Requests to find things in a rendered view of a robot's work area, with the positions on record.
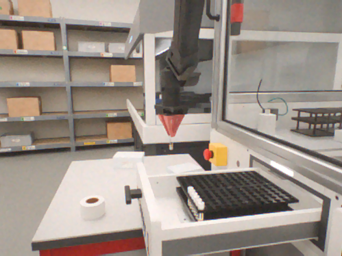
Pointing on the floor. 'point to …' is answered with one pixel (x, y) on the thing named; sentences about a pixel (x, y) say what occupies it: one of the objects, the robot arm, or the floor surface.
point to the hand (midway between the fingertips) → (171, 133)
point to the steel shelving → (47, 82)
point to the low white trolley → (117, 210)
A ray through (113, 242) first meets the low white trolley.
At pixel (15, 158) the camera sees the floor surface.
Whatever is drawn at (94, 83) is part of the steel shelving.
